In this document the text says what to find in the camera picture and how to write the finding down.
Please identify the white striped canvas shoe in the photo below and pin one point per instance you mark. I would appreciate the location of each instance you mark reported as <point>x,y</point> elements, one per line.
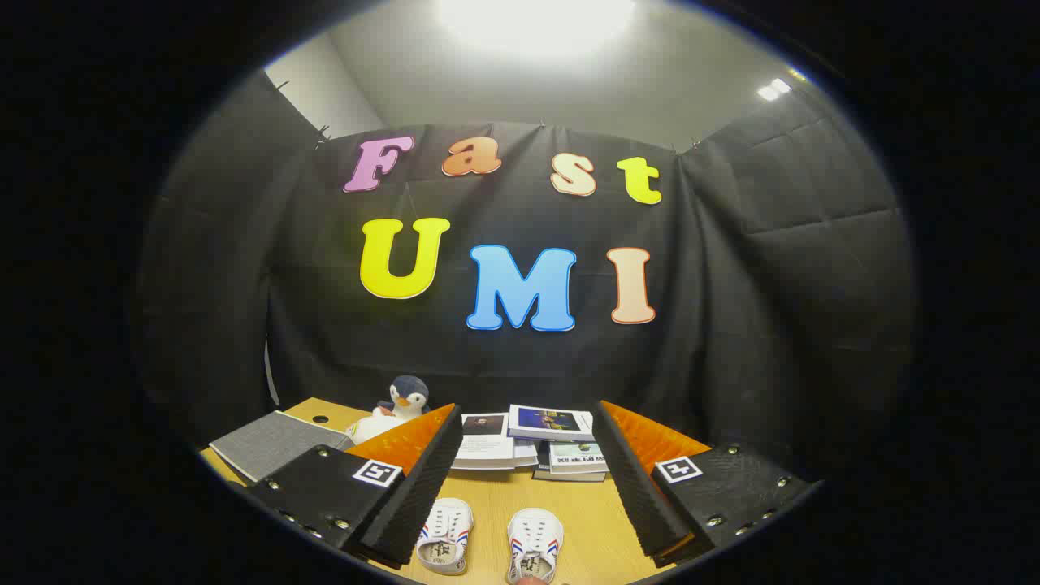
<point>535,543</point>
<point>444,536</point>

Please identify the white plush toy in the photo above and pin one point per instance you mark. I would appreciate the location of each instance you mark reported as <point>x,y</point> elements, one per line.
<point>372,427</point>

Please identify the penguin plush toy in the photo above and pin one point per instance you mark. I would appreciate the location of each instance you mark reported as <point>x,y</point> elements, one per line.
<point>406,394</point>

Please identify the large ceiling light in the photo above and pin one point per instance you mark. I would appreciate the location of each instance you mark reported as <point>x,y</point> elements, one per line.
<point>536,24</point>

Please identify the white book with portrait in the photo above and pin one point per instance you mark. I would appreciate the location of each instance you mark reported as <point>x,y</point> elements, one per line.
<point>487,447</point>

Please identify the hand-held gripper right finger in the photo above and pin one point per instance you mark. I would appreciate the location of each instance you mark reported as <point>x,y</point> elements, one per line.
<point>642,504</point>

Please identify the small ceiling light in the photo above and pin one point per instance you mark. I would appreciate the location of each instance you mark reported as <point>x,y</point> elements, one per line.
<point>773,88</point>

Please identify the blue cover book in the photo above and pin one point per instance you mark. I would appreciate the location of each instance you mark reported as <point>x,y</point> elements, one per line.
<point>552,421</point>

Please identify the pale cover book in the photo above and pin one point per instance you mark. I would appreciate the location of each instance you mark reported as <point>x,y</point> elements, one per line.
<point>578,457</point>

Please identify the grey fabric storage box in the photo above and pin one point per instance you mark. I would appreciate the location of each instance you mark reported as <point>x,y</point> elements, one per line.
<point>268,443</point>

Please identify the dark cover book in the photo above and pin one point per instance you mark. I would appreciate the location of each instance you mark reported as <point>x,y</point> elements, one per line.
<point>569,478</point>

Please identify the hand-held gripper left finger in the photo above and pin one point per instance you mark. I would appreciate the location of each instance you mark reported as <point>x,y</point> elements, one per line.
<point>410,504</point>

